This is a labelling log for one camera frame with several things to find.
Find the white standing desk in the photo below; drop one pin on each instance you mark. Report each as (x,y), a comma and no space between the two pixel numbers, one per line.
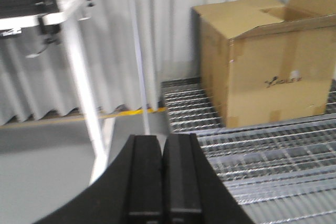
(44,67)

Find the grey curtain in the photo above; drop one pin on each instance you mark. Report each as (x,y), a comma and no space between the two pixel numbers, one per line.
(167,33)

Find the metal grating platform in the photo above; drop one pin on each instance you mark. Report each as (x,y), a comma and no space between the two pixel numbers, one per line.
(281,172)

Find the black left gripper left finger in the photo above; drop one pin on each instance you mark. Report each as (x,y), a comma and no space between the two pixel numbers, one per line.
(129,191)

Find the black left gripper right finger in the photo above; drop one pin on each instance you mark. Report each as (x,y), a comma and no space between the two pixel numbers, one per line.
(192,191)

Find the open cardboard box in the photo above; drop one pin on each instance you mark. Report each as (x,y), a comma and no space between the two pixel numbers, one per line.
(264,61)

